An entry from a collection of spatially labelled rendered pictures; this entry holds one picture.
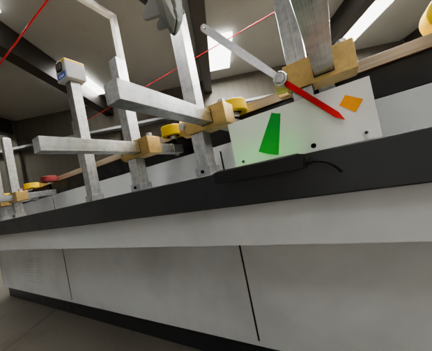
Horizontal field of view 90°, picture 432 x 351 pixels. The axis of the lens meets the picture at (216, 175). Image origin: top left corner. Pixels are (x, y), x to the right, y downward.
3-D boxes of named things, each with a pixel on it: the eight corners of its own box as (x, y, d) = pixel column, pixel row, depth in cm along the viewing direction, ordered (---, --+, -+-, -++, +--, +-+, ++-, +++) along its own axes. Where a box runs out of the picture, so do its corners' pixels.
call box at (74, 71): (67, 78, 76) (63, 56, 76) (58, 86, 79) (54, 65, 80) (87, 83, 82) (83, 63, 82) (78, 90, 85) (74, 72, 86)
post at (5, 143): (17, 224, 115) (1, 136, 116) (15, 224, 116) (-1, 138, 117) (26, 222, 118) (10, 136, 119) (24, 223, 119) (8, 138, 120)
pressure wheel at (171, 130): (190, 152, 75) (183, 120, 75) (167, 156, 73) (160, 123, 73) (186, 156, 83) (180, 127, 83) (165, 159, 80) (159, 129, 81)
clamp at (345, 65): (359, 65, 35) (352, 35, 35) (276, 96, 42) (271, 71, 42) (357, 76, 40) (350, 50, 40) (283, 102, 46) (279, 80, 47)
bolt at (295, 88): (351, 111, 34) (278, 67, 39) (339, 125, 35) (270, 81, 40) (350, 113, 36) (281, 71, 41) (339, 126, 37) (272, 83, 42)
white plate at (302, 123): (382, 136, 34) (369, 74, 34) (235, 168, 47) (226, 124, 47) (382, 136, 34) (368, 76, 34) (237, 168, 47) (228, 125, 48)
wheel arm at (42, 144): (42, 154, 41) (37, 132, 41) (34, 158, 43) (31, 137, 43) (184, 154, 79) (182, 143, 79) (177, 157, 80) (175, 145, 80)
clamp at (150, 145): (148, 152, 60) (144, 134, 60) (118, 162, 66) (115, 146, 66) (164, 152, 65) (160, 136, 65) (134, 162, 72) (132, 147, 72)
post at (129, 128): (145, 209, 64) (114, 53, 65) (137, 210, 66) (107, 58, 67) (153, 207, 67) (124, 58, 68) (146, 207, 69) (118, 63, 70)
